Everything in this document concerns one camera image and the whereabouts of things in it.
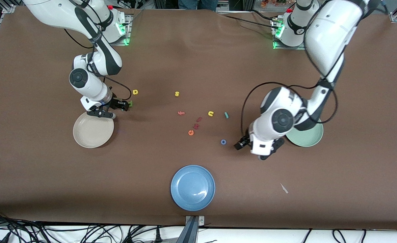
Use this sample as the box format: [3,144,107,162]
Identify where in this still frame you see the beige round plate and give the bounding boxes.
[73,111,115,149]

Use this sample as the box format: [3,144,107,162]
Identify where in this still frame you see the blue round plate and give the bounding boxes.
[170,164,216,212]

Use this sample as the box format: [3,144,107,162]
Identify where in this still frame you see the pale green round plate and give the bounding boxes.
[286,120,324,147]

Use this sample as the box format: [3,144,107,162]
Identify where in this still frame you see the brown paper table cover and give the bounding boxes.
[0,6,397,231]

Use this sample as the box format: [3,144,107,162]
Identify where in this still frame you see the person in blue jeans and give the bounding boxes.
[178,0,218,10]

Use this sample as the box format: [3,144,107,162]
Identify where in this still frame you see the orange floral object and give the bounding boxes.
[261,0,288,8]

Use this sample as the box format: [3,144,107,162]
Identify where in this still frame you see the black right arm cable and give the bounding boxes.
[63,0,132,100]

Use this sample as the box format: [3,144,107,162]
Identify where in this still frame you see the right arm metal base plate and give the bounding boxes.
[95,13,132,46]

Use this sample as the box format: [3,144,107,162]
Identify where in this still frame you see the grey metal camera bracket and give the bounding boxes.
[184,215,206,243]

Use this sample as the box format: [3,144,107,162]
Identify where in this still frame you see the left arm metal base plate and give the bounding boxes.
[270,17,309,51]

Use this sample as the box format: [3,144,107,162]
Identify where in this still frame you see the black base power cable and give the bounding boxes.
[217,9,280,29]

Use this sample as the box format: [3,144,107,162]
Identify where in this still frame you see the black cable tangle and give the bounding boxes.
[0,209,185,243]

